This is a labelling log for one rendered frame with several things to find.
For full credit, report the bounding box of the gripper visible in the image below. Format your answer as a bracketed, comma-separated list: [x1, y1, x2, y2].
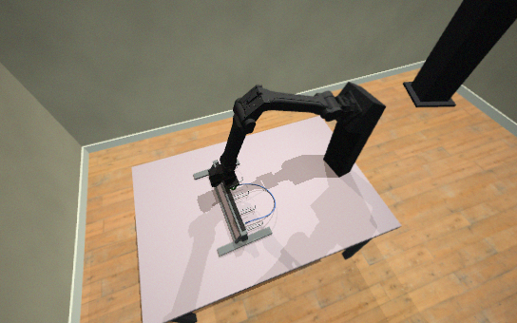
[226, 174, 239, 190]

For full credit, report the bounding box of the black patch panel rack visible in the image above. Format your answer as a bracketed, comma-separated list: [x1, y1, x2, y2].
[193, 160, 273, 256]

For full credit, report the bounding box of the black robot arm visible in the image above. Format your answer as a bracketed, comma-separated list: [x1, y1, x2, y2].
[208, 85, 362, 187]

